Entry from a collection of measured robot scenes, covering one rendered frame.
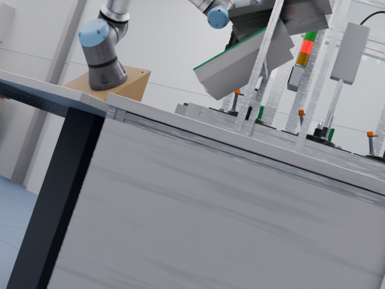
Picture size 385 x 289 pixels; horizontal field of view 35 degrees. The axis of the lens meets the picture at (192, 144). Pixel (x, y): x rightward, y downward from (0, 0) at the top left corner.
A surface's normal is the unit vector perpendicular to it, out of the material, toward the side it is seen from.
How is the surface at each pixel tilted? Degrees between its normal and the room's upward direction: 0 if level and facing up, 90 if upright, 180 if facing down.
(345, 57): 90
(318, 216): 90
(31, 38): 90
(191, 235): 90
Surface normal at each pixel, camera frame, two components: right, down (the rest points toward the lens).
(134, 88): 0.71, 0.21
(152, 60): -0.58, -0.23
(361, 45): -0.15, -0.10
